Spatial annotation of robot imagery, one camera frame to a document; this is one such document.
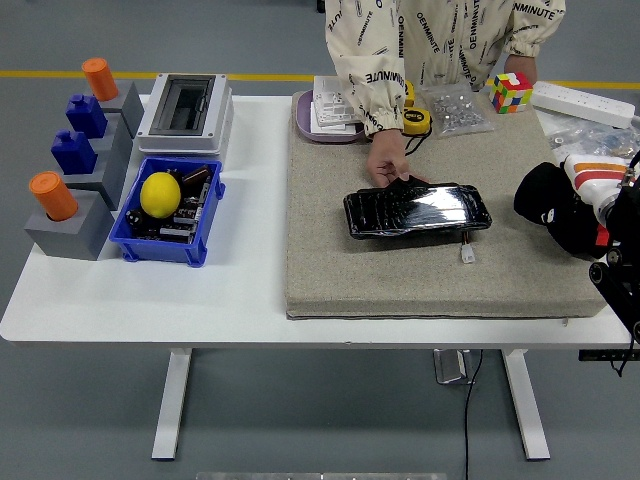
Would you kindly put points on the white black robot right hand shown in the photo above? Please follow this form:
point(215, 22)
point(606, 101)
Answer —
point(595, 175)

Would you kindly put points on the person's right hand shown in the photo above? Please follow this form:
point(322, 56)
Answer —
point(387, 155)

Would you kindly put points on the person's left hand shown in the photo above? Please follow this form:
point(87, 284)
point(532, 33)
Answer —
point(520, 65)

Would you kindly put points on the black rag with red tag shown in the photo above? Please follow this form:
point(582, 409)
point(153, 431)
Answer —
point(540, 190)

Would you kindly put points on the black glossy panel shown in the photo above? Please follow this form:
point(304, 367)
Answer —
point(415, 210)

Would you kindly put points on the person's right forearm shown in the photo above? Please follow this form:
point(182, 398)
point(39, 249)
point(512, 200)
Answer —
point(375, 105)

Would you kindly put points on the person's left forearm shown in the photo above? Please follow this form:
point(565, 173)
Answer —
point(530, 37)

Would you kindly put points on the colourful puzzle cube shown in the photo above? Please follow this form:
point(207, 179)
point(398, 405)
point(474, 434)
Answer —
point(510, 95)

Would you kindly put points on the clear plastic parts bags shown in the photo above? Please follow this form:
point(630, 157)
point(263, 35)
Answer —
point(570, 137)

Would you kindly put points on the yellow tape measure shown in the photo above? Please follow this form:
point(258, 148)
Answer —
point(410, 92)
point(416, 120)

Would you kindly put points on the white printed paper pack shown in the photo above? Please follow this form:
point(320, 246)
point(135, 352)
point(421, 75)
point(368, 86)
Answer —
point(327, 90)
point(332, 117)

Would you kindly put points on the white power strip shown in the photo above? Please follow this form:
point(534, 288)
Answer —
point(580, 102)

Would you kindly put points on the clear bag of metal screws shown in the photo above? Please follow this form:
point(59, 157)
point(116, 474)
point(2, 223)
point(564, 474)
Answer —
point(455, 112)

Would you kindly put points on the person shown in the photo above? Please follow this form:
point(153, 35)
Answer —
point(440, 40)

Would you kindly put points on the purple tray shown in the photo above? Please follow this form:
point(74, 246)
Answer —
point(302, 117)

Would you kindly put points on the grey-brown mat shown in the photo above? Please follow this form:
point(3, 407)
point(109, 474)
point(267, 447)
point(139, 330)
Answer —
point(400, 280)

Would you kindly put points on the brown cylindrical capacitor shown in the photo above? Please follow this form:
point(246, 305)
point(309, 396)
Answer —
point(196, 176)

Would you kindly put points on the dark circuit board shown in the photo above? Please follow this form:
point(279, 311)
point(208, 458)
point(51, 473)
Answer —
point(186, 212)
point(175, 233)

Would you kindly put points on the yellow lemon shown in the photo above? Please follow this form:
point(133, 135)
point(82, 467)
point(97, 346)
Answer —
point(160, 195)

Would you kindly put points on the white table leg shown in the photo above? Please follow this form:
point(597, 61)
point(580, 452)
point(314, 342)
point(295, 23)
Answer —
point(527, 400)
point(170, 400)

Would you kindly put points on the blue plastic bin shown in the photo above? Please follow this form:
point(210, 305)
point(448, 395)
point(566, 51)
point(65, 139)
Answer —
point(165, 252)

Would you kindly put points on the black round component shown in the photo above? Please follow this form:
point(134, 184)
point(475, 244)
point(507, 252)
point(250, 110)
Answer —
point(134, 216)

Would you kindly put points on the grey square holder block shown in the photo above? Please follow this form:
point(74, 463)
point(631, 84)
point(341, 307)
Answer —
point(120, 135)
point(129, 107)
point(117, 180)
point(70, 240)

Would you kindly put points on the orange cylinder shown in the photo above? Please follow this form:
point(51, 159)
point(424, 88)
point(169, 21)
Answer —
point(52, 197)
point(100, 80)

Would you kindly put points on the blue stepped block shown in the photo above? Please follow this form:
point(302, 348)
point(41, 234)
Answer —
point(86, 117)
point(74, 154)

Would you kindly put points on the white electrical enclosure box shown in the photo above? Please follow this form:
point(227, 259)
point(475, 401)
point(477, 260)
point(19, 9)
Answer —
point(222, 100)

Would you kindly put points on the metal bracket under table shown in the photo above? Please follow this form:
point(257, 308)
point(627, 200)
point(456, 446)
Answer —
point(452, 367)

